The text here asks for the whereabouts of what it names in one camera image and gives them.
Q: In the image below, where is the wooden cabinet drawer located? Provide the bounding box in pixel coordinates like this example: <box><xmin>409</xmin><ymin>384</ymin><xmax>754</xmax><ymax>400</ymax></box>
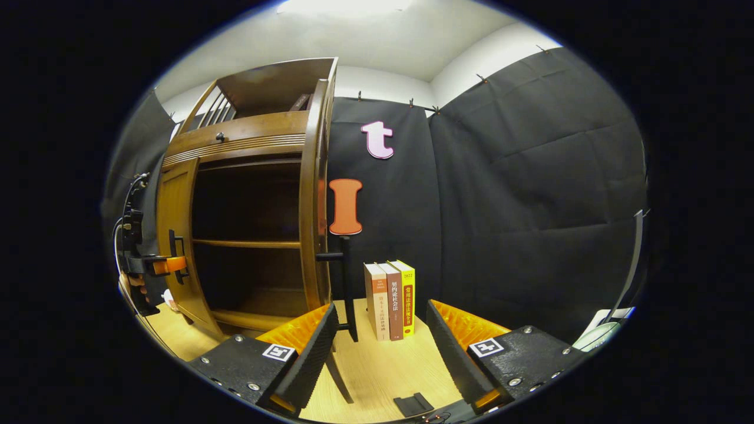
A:
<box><xmin>162</xmin><ymin>112</ymin><xmax>310</xmax><ymax>171</ymax></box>

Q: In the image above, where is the black left door handle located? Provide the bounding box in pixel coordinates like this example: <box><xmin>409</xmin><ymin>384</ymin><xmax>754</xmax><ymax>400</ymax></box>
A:
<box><xmin>168</xmin><ymin>230</ymin><xmax>191</xmax><ymax>285</ymax></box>

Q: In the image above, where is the brown book with white label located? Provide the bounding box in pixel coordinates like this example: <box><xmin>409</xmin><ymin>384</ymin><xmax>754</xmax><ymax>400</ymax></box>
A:
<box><xmin>378</xmin><ymin>262</ymin><xmax>405</xmax><ymax>341</ymax></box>

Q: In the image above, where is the black right door handle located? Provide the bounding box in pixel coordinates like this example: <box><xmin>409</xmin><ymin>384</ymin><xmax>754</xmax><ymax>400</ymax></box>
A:
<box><xmin>316</xmin><ymin>236</ymin><xmax>360</xmax><ymax>342</ymax></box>

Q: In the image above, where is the grey strap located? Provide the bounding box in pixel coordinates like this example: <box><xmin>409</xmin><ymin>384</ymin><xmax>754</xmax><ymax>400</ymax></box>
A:
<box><xmin>607</xmin><ymin>209</ymin><xmax>646</xmax><ymax>322</ymax></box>

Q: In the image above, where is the wooden cabinet inner shelf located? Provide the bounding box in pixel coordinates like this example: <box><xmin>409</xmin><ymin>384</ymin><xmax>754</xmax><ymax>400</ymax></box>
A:
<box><xmin>193</xmin><ymin>238</ymin><xmax>302</xmax><ymax>249</ymax></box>

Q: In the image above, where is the black door handle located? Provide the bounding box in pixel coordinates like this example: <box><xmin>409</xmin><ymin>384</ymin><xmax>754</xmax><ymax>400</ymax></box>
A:
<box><xmin>168</xmin><ymin>230</ymin><xmax>191</xmax><ymax>285</ymax></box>
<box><xmin>316</xmin><ymin>236</ymin><xmax>360</xmax><ymax>342</ymax></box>

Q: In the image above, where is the tan book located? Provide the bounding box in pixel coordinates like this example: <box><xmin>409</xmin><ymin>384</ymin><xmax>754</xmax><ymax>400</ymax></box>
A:
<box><xmin>363</xmin><ymin>263</ymin><xmax>391</xmax><ymax>342</ymax></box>

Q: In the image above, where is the wooden cabinet door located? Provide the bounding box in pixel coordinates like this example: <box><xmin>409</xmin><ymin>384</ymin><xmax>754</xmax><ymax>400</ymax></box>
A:
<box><xmin>297</xmin><ymin>147</ymin><xmax>332</xmax><ymax>313</ymax></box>
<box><xmin>156</xmin><ymin>158</ymin><xmax>227</xmax><ymax>341</ymax></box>

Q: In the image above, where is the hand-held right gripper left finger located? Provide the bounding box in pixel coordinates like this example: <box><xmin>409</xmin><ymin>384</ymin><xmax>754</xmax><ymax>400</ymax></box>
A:
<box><xmin>187</xmin><ymin>302</ymin><xmax>340</xmax><ymax>416</ymax></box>

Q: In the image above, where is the yellow book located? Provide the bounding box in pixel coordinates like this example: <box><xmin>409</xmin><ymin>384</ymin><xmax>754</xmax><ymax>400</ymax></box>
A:
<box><xmin>390</xmin><ymin>260</ymin><xmax>416</xmax><ymax>336</ymax></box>

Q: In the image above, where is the white curved object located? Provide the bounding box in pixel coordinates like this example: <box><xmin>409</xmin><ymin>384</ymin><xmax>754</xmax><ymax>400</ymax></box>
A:
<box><xmin>574</xmin><ymin>306</ymin><xmax>637</xmax><ymax>353</ymax></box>

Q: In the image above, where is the thin black cable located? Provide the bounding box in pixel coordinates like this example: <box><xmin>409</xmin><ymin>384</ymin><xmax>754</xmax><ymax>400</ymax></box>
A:
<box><xmin>112</xmin><ymin>173</ymin><xmax>149</xmax><ymax>283</ymax></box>

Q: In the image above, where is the large ceiling light panel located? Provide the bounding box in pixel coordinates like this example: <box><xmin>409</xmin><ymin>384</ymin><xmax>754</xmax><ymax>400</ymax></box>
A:
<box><xmin>277</xmin><ymin>0</ymin><xmax>413</xmax><ymax>15</ymax></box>

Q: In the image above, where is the wooden double-door shoe cabinet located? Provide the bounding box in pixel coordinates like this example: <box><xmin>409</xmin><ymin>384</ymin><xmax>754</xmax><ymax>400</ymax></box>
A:
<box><xmin>154</xmin><ymin>57</ymin><xmax>339</xmax><ymax>342</ymax></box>

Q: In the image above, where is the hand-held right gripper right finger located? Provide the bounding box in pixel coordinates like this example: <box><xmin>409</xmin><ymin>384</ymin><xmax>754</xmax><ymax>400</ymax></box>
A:
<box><xmin>425</xmin><ymin>299</ymin><xmax>590</xmax><ymax>416</ymax></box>

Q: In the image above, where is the black backdrop cloth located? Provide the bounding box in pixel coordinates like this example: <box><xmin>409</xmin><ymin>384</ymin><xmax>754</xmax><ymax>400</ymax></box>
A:
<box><xmin>103</xmin><ymin>47</ymin><xmax>649</xmax><ymax>345</ymax></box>

